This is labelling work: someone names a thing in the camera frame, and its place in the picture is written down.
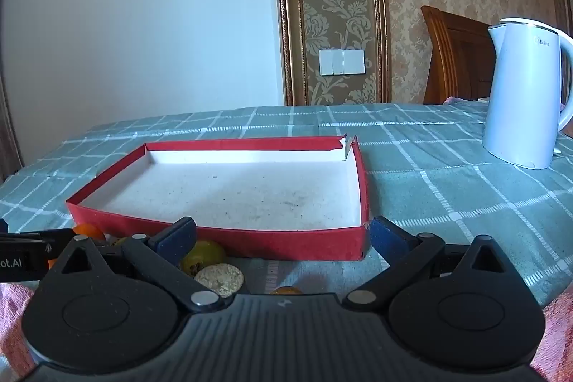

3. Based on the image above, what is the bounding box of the ornate gold framed wall panel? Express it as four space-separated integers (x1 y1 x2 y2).
272 0 390 107

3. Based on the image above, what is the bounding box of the pink towel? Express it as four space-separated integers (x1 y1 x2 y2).
0 281 573 382

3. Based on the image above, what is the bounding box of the green checked bedsheet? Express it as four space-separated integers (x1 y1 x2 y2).
0 102 573 374

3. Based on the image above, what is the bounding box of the short eggplant piece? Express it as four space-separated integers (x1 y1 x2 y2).
194 263 245 298

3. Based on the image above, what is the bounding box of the red shallow cardboard box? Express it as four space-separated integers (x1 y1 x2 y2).
66 135 370 262

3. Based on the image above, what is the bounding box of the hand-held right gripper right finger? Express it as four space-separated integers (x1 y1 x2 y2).
342 216 509 312

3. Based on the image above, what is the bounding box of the pink patterned cloth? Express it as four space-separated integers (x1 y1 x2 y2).
443 95 491 105

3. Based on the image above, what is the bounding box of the small orange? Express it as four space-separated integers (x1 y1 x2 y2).
72 223 106 242

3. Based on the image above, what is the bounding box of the white light switch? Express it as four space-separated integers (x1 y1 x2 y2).
319 48 366 76

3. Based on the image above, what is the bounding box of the white electric kettle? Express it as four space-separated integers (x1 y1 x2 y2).
482 18 573 170

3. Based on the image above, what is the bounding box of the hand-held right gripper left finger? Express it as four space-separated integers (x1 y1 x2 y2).
56 216 225 312

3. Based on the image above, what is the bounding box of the green tomato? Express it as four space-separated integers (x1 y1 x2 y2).
180 240 227 277

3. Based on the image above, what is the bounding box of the wooden headboard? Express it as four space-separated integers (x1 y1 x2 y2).
421 5 493 105

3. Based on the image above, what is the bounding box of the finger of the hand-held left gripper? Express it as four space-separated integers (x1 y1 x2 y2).
0 228 77 249

